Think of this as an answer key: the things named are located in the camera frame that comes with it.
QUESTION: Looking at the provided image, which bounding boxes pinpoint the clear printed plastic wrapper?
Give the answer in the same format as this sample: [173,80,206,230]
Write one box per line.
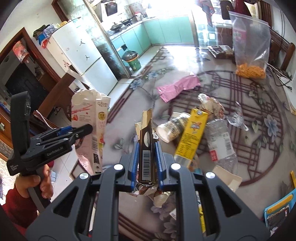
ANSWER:
[226,101,249,132]

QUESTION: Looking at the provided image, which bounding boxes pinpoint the pink white milk carton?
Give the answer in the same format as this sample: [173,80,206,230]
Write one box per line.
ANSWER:
[71,89,111,175]

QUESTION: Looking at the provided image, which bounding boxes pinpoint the black frying pan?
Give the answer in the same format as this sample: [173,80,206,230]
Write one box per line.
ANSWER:
[110,23,123,32]

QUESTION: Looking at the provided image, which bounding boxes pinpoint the white cardboard piece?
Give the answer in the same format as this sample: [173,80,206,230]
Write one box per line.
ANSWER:
[212,165,242,192]

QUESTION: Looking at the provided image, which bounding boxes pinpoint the pink plastic bag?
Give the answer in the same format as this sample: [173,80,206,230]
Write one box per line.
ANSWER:
[157,75,201,103]

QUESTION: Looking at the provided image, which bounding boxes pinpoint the zip bag with orange snacks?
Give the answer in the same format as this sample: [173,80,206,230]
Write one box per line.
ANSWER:
[229,11,271,79]

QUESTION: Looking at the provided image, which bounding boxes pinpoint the yellow juice carton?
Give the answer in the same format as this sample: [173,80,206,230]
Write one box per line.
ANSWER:
[174,108,208,168]

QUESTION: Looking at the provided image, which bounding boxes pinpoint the person's left hand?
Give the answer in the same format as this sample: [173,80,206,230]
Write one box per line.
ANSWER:
[15,165,53,199]

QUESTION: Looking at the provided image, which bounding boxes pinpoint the black cable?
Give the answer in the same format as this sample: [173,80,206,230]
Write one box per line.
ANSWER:
[266,62,294,91]

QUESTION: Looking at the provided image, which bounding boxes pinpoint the brown gold snack box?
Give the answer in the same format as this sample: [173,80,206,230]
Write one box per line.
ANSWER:
[135,108,157,186]

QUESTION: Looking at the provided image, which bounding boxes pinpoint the dark wooden side chair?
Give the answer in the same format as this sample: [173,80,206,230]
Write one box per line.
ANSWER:
[38,73,75,121]

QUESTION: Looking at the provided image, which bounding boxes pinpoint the teal kitchen cabinets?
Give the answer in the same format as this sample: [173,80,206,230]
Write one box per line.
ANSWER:
[110,16,194,56]

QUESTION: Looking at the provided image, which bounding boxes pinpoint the brown paper wrapper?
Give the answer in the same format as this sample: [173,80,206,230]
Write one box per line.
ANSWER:
[198,93,225,121]

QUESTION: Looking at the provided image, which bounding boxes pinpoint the clear plastic water bottle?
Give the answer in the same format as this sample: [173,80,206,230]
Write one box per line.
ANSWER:
[205,119,238,174]

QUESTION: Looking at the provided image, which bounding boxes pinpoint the dark snack packet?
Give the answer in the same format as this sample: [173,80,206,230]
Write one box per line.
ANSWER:
[207,45,234,59]

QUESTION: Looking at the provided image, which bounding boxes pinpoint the green kitchen trash bin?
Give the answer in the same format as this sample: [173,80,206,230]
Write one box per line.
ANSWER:
[121,50,142,71]

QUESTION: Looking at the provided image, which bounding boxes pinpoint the white refrigerator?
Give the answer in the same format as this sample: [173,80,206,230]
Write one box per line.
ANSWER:
[47,18,117,95]

